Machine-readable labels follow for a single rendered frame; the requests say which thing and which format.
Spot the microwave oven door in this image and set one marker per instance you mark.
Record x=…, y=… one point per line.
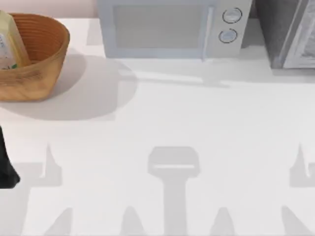
x=157, y=29

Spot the pale yellow carton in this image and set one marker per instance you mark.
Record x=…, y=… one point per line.
x=11, y=44

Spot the pale microwave oven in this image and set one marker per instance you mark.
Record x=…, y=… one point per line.
x=172, y=27

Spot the grey cabinet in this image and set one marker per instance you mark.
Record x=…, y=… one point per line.
x=275, y=32

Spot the round microwave knob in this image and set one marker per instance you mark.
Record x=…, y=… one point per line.
x=228, y=36
x=232, y=15

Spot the wooden basket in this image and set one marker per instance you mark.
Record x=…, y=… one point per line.
x=46, y=64

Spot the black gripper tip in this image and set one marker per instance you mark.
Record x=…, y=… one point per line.
x=6, y=169

